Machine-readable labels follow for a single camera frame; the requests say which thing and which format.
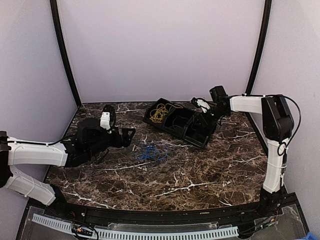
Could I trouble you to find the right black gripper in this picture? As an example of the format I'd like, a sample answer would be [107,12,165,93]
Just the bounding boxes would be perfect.
[193,105,228,128]

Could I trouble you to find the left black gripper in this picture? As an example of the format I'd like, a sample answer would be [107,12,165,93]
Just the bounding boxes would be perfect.
[86,125,135,158]

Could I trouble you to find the grey cable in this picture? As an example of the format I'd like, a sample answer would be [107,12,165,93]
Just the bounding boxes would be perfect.
[171,115,187,131]

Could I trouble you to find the blue cable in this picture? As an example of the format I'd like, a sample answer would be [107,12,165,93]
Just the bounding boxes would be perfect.
[132,141,170,162]

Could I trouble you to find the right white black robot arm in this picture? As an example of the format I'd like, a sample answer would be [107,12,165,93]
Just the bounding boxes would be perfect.
[191,85,299,217]

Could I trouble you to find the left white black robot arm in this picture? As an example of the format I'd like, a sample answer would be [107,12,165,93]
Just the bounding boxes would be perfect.
[0,118,136,218]

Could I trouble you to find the black three-compartment bin tray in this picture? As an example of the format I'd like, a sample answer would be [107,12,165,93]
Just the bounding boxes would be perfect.
[143,98,217,149]

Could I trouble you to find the blue object bottom corner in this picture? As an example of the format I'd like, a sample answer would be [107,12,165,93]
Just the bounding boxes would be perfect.
[303,232,320,240]

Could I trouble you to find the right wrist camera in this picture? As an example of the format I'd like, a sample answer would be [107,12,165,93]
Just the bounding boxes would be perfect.
[190,97,211,113]

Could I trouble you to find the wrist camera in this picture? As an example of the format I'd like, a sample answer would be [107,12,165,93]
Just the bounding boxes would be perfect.
[100,104,116,133]
[190,97,211,113]

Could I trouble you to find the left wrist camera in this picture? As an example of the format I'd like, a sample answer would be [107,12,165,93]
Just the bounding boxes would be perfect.
[100,104,116,133]

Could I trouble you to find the black front rail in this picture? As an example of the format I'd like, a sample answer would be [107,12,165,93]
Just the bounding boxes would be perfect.
[45,202,262,226]

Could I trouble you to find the white slotted cable duct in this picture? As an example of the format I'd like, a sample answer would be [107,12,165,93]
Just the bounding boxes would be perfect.
[32,213,239,240]

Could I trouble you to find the right black frame post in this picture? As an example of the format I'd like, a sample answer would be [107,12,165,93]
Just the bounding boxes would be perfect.
[245,0,272,95]

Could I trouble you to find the black frame post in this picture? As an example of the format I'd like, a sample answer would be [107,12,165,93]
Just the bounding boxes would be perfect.
[245,0,272,95]
[49,0,82,108]

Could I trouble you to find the left black frame post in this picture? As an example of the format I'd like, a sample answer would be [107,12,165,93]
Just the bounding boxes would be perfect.
[49,0,82,108]

